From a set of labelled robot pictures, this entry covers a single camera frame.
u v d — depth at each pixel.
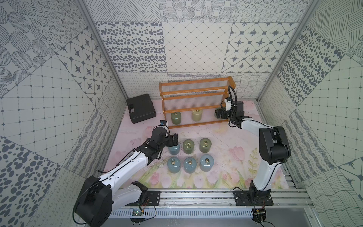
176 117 0.99
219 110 0.91
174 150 0.85
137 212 0.72
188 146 0.85
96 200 0.39
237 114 0.79
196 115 1.01
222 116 0.90
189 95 1.21
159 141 0.62
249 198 0.73
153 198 0.75
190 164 0.78
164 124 0.73
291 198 0.76
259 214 0.73
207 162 0.78
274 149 0.52
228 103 0.90
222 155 0.90
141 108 1.11
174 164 0.78
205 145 0.86
